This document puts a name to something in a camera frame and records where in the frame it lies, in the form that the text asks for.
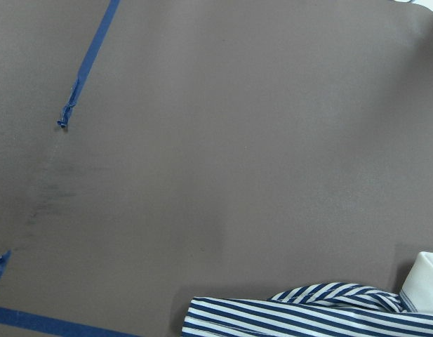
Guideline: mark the striped polo shirt white collar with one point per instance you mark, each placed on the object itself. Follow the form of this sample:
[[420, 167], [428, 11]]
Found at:
[[332, 309]]

